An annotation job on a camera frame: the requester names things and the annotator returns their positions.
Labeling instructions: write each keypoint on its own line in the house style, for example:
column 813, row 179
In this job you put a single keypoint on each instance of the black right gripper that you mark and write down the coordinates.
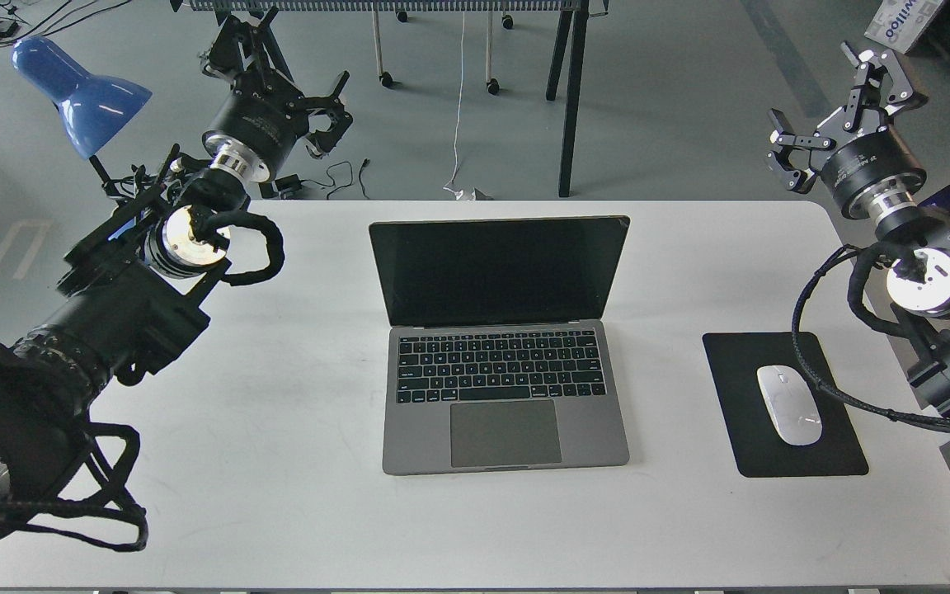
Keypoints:
column 881, row 90

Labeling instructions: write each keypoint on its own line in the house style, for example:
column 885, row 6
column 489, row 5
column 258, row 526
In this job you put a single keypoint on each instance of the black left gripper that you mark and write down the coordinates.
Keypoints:
column 255, row 113

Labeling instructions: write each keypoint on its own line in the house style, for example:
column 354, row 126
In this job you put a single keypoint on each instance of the grey laptop notebook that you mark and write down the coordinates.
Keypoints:
column 497, row 357

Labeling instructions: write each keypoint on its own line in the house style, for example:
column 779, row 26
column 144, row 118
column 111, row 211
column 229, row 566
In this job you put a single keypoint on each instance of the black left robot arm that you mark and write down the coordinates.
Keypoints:
column 135, row 285

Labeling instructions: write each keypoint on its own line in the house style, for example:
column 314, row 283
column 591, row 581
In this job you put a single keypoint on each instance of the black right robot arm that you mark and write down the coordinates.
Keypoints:
column 900, row 284

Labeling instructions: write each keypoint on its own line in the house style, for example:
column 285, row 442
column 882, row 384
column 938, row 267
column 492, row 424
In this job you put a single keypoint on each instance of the white cardboard box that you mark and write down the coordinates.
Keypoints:
column 899, row 25

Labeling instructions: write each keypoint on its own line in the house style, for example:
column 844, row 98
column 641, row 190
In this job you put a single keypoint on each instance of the blue desk lamp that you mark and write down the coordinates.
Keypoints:
column 94, row 108

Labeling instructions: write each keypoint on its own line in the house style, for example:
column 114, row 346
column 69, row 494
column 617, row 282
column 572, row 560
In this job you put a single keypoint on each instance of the white computer mouse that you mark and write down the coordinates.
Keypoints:
column 790, row 404

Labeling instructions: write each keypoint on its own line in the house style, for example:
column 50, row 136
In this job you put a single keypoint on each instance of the black mouse pad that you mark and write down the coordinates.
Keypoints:
column 759, row 451

